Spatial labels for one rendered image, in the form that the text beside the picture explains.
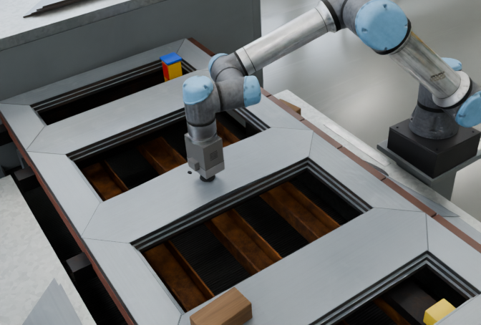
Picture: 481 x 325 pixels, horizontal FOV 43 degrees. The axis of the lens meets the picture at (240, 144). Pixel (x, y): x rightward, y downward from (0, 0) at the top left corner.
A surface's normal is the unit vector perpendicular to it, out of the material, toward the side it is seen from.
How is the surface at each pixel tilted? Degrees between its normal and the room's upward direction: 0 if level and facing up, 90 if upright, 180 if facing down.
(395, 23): 80
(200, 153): 90
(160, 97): 0
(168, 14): 90
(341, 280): 0
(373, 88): 0
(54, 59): 90
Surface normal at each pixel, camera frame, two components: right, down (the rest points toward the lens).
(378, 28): 0.17, 0.44
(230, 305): -0.05, -0.80
